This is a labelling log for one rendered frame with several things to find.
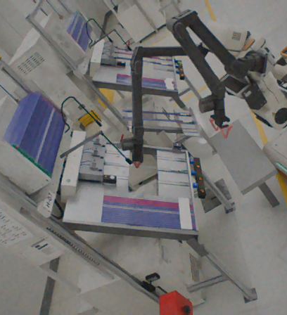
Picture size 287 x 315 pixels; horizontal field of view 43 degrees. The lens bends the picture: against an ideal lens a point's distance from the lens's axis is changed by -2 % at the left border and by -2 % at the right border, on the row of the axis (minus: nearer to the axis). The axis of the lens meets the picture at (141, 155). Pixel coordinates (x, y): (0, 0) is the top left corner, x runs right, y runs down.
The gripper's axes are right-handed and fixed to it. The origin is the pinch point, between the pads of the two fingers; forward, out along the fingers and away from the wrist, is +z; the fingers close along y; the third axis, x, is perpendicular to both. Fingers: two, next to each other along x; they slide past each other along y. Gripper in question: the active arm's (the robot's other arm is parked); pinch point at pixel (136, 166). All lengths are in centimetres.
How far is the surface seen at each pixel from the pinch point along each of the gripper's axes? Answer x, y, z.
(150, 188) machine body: 11.3, -13.8, 33.8
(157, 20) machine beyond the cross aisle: 40, -450, 76
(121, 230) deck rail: -8.1, 48.8, 1.5
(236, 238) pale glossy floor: 76, 7, 61
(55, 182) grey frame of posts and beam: -44, 31, -14
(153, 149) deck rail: 11.2, -18.9, 1.9
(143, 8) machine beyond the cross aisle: 15, -451, 57
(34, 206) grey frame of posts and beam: -50, 51, -17
